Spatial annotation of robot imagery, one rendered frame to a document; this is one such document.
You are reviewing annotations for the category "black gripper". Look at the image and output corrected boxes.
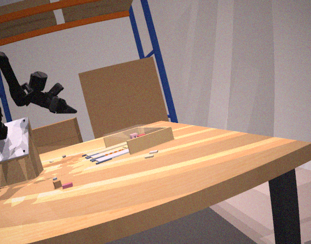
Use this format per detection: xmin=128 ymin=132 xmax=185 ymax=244
xmin=39 ymin=93 xmax=77 ymax=114

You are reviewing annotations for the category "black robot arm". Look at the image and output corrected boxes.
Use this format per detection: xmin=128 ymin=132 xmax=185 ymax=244
xmin=0 ymin=52 xmax=64 ymax=140

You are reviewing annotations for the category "white strip with orange dots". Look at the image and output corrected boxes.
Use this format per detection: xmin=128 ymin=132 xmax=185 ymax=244
xmin=91 ymin=147 xmax=125 ymax=159

